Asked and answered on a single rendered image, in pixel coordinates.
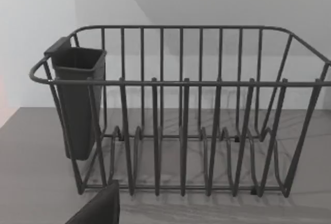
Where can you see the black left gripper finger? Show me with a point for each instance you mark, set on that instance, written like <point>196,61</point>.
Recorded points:
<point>103,208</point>

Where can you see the dark grey cutlery holder cup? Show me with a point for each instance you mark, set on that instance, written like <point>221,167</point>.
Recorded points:
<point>77,99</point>

